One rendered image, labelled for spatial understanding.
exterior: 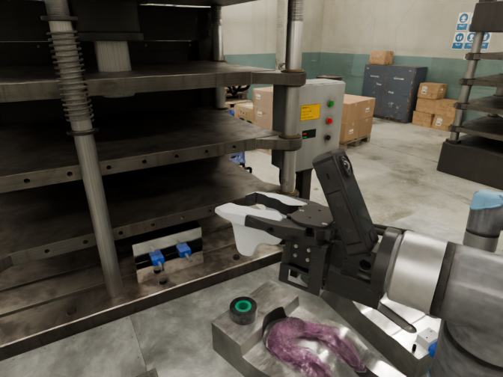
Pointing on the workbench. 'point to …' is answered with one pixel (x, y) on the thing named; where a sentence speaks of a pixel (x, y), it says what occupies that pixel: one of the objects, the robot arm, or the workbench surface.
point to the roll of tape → (243, 310)
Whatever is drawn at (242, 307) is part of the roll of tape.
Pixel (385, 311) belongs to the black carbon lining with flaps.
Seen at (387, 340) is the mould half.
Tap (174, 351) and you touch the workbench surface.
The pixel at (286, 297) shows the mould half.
